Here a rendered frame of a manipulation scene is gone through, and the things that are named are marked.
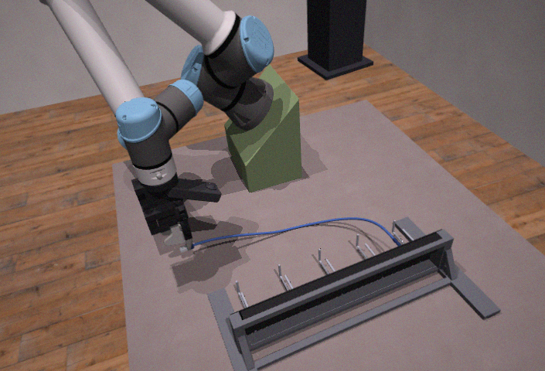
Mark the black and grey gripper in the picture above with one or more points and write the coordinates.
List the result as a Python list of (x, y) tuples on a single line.
[(167, 211)]

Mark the white network cable plug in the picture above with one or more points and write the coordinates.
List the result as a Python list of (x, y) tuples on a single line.
[(184, 248)]

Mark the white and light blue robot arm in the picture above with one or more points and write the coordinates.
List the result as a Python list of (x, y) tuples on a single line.
[(237, 49)]

